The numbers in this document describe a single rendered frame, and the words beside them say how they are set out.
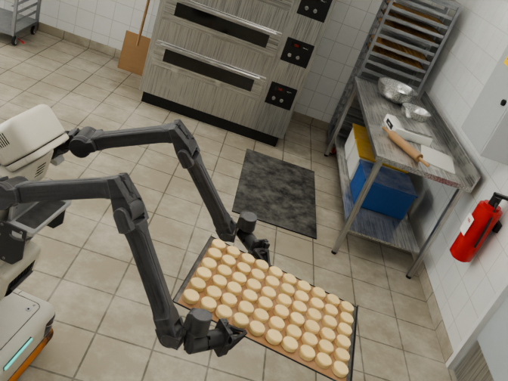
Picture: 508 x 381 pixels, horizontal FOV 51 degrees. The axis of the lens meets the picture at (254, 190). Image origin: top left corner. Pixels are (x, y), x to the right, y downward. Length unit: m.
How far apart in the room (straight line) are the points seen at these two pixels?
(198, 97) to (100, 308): 2.83
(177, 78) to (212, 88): 0.36
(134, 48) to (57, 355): 4.03
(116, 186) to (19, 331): 1.20
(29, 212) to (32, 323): 0.72
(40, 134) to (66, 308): 1.40
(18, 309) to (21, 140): 1.03
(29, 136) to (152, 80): 3.67
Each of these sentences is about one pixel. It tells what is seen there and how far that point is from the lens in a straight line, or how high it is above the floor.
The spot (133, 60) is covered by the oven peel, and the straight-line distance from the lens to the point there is 6.16.
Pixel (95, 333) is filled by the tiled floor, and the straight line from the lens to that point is 2.93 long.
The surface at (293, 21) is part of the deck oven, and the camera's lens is 5.06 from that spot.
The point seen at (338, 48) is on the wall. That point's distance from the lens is 6.16.
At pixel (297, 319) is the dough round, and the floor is 1.01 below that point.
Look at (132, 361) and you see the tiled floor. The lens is 2.85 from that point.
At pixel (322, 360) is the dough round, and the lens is 1.73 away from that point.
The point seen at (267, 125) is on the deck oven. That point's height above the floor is 0.21.
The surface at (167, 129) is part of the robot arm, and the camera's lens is 1.87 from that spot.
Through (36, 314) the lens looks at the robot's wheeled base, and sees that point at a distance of 2.59.
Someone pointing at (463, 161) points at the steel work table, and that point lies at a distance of 4.26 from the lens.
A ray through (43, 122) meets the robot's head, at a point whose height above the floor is 1.29.
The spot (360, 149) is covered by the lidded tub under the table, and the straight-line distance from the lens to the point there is 4.87.
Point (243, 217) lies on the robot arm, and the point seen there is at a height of 1.09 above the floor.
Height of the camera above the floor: 2.14
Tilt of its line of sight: 28 degrees down
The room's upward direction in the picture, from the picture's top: 21 degrees clockwise
